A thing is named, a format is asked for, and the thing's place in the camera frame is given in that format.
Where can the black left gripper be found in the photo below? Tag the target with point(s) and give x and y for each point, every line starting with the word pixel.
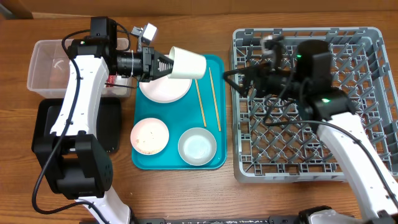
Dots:
pixel 149 65

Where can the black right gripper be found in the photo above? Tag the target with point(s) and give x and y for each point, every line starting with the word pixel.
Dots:
pixel 258 70

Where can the white paper cup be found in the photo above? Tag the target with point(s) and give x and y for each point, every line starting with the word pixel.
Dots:
pixel 187 64

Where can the red snack wrapper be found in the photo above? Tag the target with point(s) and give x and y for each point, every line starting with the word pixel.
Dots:
pixel 109 85

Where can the small pink bowl with crumbs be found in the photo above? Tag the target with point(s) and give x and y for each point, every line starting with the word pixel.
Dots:
pixel 149 136

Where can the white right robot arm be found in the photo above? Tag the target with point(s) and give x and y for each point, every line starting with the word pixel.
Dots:
pixel 332 115

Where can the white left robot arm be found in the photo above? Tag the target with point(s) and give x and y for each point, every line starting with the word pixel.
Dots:
pixel 72 160

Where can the grey dishwasher rack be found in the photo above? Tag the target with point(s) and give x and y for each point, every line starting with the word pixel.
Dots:
pixel 270 144

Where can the large pink plate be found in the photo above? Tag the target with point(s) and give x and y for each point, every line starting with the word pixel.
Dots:
pixel 165 89

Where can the right wooden chopstick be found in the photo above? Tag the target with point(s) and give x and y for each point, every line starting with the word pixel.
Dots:
pixel 215 100

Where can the wooden chopstick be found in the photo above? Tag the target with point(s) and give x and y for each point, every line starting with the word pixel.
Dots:
pixel 200 103
pixel 215 100

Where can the teal serving tray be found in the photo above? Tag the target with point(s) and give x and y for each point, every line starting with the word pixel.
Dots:
pixel 184 114

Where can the left wooden chopstick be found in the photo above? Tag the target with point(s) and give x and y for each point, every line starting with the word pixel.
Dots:
pixel 200 103

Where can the black plastic tray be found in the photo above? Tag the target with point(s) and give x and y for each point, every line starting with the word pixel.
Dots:
pixel 108 125

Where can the grey bowl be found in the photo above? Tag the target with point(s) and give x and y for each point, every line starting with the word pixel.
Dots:
pixel 197 146

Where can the clear plastic bin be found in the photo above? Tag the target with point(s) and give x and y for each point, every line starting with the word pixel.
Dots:
pixel 48 73

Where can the black rail at table edge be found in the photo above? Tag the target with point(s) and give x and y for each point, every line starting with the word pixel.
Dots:
pixel 273 219

